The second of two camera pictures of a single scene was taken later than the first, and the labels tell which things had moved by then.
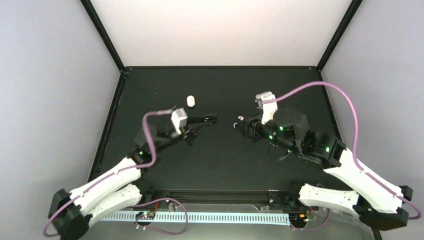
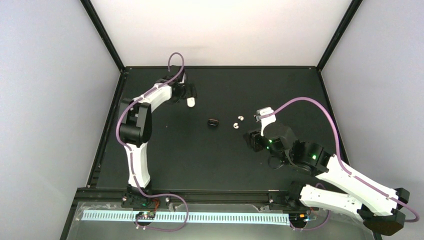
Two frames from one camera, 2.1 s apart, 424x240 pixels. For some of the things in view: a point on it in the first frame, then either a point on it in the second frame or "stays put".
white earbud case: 190,101 stays put
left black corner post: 104,33 stays put
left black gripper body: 185,133 to 183,94
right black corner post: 351,11 stays put
